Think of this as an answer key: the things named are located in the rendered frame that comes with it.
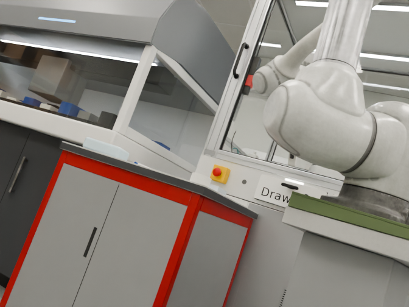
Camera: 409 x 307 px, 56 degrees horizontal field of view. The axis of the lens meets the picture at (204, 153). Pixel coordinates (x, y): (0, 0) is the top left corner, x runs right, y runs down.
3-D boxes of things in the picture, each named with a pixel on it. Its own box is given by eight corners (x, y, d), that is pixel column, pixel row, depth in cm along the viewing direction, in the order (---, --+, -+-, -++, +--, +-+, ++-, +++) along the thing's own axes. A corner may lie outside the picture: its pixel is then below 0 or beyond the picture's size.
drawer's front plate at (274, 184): (319, 217, 156) (327, 192, 158) (253, 197, 169) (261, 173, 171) (319, 218, 158) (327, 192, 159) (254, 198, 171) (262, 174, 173)
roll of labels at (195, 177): (204, 188, 129) (209, 176, 129) (185, 181, 131) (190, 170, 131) (209, 191, 135) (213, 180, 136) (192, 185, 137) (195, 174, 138)
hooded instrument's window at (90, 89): (114, 130, 183) (148, 44, 189) (-83, 77, 265) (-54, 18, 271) (208, 182, 283) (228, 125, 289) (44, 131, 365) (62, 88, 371)
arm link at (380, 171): (429, 209, 86) (456, 116, 88) (363, 184, 82) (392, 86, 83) (379, 199, 102) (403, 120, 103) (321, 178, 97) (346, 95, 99)
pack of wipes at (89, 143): (126, 164, 147) (131, 152, 148) (116, 158, 138) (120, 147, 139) (92, 152, 151) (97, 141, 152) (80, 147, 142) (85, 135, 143)
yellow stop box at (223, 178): (222, 182, 174) (227, 167, 175) (208, 178, 177) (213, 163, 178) (226, 184, 178) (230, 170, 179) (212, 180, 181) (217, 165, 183)
